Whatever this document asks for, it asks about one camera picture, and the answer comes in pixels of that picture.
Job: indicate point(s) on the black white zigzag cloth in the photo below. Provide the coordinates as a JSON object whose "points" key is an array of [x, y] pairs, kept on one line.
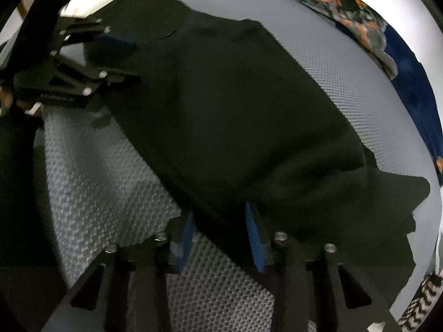
{"points": [[420, 304]]}

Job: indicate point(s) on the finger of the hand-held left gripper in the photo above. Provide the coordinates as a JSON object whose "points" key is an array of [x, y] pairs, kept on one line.
{"points": [[114, 43], [69, 79]]}

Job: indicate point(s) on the grey mesh bed cover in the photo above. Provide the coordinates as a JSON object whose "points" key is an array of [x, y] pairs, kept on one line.
{"points": [[103, 186]]}

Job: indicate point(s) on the person's left hand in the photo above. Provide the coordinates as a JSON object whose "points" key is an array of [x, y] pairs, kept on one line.
{"points": [[5, 97]]}

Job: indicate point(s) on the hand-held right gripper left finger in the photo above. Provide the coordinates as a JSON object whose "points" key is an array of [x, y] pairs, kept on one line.
{"points": [[187, 240]]}

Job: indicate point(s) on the blue floral blanket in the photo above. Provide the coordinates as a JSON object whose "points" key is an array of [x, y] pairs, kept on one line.
{"points": [[408, 72]]}

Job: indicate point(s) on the black pants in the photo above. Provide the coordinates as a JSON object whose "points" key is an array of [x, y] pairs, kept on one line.
{"points": [[221, 110]]}

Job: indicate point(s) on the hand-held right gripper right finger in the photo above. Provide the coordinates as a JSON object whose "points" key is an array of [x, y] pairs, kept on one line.
{"points": [[255, 242]]}

